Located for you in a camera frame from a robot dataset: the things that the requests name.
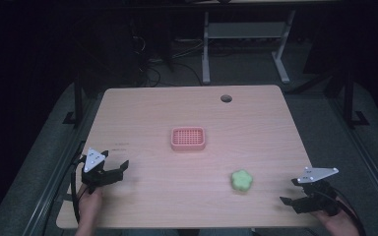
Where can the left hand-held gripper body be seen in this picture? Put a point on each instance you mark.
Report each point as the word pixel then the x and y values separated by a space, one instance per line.
pixel 97 177

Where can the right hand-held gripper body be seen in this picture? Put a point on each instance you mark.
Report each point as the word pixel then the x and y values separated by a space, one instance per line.
pixel 320 196

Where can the green flower-shaped soap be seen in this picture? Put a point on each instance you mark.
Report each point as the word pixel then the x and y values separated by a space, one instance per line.
pixel 241 180

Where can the pink soap dish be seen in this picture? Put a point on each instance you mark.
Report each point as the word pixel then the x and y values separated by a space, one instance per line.
pixel 188 138

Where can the person's left hand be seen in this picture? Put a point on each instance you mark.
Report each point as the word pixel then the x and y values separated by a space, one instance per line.
pixel 90 205

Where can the person's right hand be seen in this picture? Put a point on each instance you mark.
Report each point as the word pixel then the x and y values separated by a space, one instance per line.
pixel 338 224

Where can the black metal stand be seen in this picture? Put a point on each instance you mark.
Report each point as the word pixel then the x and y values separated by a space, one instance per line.
pixel 349 98
pixel 77 98

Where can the grey metal rail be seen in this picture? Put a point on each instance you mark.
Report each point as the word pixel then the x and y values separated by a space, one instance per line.
pixel 367 157
pixel 54 183

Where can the white metal desk frame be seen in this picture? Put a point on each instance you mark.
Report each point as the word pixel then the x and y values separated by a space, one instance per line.
pixel 246 30

